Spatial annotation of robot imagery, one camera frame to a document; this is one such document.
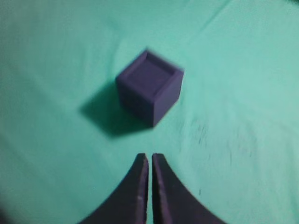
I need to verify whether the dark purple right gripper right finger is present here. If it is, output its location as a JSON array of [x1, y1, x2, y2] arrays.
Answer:
[[152, 154, 224, 224]]

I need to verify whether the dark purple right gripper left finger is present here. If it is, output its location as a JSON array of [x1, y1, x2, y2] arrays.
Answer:
[[81, 153, 149, 224]]

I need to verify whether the dark purple cube block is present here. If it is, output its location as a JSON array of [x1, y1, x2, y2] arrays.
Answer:
[[128, 54, 175, 95]]

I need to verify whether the dark purple groove box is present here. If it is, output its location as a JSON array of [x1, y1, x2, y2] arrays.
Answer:
[[115, 49, 184, 127]]

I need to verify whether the green cloth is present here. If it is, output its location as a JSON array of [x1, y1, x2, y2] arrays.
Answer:
[[0, 0, 299, 224]]

